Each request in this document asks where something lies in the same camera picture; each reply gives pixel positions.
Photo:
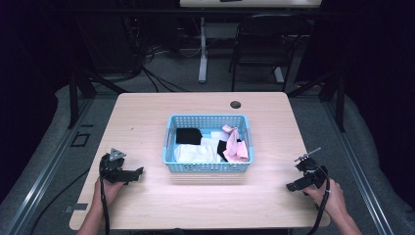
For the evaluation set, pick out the small black sock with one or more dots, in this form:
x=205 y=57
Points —
x=221 y=148

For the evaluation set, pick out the light blue plastic basket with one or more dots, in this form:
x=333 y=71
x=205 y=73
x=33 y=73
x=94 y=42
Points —
x=208 y=167

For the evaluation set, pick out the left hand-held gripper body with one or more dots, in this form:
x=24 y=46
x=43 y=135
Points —
x=112 y=164

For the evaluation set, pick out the aluminium floor rail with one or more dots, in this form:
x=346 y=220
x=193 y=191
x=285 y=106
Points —
x=355 y=169
x=42 y=173

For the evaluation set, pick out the pink sock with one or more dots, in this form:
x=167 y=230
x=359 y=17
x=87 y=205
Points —
x=236 y=147

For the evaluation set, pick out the small white sock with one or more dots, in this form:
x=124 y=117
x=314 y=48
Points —
x=218 y=134

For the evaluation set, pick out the person's left hand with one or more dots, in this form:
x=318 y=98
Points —
x=109 y=192

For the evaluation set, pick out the black metal frame stand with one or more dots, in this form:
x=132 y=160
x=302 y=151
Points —
x=74 y=98
x=339 y=101

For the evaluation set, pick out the white desk leg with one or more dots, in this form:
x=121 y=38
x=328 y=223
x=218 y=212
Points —
x=203 y=52
x=279 y=74

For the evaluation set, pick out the large black sock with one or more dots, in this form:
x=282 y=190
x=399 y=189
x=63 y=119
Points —
x=188 y=136

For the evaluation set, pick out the person's right hand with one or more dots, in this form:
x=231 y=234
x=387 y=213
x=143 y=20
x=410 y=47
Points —
x=329 y=199

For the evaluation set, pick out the large white sock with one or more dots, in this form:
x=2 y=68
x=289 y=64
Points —
x=195 y=153

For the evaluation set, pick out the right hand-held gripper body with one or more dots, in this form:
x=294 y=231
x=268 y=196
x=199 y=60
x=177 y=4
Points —
x=311 y=171

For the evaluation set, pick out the black folding chair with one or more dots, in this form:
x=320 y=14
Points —
x=261 y=42

